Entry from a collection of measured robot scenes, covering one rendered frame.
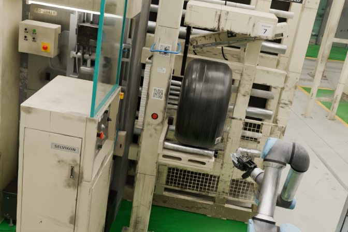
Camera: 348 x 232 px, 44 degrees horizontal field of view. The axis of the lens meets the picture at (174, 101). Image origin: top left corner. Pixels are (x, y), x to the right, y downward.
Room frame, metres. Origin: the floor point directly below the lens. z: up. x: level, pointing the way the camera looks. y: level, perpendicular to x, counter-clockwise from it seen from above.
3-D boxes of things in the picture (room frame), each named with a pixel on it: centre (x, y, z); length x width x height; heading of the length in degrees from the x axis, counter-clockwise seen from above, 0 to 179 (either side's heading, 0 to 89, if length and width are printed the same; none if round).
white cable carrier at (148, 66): (2.69, 0.19, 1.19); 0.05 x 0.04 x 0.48; 177
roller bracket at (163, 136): (2.73, 0.03, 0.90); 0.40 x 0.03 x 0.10; 177
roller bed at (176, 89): (3.11, 0.05, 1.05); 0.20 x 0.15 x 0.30; 87
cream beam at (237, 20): (3.01, -0.29, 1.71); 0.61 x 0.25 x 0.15; 87
